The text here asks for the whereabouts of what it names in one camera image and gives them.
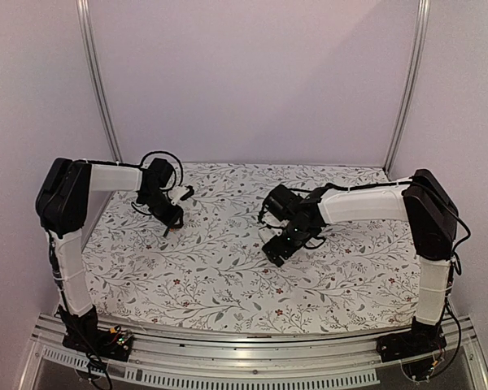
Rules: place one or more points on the right aluminium corner post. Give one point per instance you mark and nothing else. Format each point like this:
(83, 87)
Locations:
(418, 45)

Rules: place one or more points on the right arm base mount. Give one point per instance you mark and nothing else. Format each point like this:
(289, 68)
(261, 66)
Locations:
(420, 339)

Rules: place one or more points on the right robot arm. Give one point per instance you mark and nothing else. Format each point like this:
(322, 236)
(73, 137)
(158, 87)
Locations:
(297, 219)

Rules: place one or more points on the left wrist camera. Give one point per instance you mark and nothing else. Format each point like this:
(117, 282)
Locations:
(180, 193)

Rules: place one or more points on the left aluminium corner post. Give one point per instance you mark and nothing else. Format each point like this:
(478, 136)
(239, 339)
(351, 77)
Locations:
(91, 57)

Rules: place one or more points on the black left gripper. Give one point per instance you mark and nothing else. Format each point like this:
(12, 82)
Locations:
(170, 220)

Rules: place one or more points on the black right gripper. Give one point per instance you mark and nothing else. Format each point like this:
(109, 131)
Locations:
(285, 251)

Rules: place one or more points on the floral patterned table mat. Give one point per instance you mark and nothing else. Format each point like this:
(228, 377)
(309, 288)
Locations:
(212, 274)

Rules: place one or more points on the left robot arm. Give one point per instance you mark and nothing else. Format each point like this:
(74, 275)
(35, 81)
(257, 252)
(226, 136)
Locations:
(63, 204)

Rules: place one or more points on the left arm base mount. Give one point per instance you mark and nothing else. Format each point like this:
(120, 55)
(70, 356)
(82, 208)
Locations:
(84, 335)

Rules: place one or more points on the aluminium corner post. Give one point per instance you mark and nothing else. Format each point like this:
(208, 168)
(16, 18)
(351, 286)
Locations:
(418, 45)
(91, 57)

